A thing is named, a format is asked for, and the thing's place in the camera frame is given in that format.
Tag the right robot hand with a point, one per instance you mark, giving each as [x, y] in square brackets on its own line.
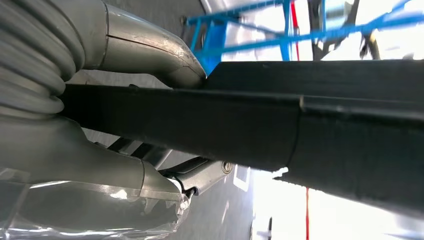
[99, 185]

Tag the blue metal shelf rack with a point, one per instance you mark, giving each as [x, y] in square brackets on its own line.
[215, 43]

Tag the red barrier belt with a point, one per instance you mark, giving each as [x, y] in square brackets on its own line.
[294, 20]

